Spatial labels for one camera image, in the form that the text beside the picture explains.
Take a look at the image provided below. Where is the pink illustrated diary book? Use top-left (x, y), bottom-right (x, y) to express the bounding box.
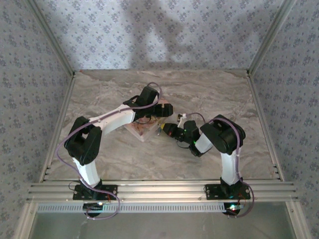
top-left (125, 97), bottom-right (168, 143)

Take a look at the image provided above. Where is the aluminium mounting rail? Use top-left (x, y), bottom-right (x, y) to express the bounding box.
top-left (26, 181), bottom-right (299, 203)

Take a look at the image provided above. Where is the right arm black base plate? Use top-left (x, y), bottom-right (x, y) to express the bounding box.
top-left (204, 183), bottom-right (251, 201)

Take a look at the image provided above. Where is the aluminium table side rail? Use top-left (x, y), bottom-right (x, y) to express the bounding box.
top-left (39, 74), bottom-right (77, 183)
top-left (246, 74), bottom-right (284, 181)

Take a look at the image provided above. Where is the grey slotted cable duct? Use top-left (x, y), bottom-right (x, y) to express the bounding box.
top-left (36, 203), bottom-right (247, 214)

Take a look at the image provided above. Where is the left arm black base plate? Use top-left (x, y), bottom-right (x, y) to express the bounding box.
top-left (72, 183), bottom-right (119, 201)

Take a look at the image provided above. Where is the aluminium frame post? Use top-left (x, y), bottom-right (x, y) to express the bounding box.
top-left (29, 0), bottom-right (76, 76)
top-left (246, 0), bottom-right (299, 76)

